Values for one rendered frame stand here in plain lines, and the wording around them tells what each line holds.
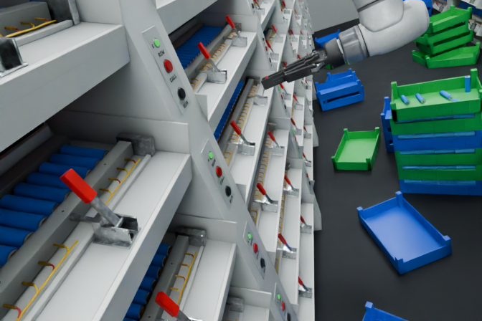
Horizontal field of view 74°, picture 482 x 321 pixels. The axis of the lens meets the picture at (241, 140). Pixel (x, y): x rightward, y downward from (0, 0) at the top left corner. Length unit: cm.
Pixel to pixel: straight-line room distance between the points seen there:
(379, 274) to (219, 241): 90
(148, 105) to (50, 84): 16
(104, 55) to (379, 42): 68
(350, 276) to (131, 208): 110
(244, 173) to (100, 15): 43
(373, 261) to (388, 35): 87
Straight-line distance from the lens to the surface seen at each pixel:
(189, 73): 69
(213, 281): 54
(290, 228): 109
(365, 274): 139
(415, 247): 145
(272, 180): 98
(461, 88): 158
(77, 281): 35
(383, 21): 90
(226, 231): 56
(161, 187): 42
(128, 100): 47
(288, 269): 99
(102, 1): 43
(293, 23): 252
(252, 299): 70
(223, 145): 76
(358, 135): 206
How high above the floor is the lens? 112
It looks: 27 degrees down
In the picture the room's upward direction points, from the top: 23 degrees counter-clockwise
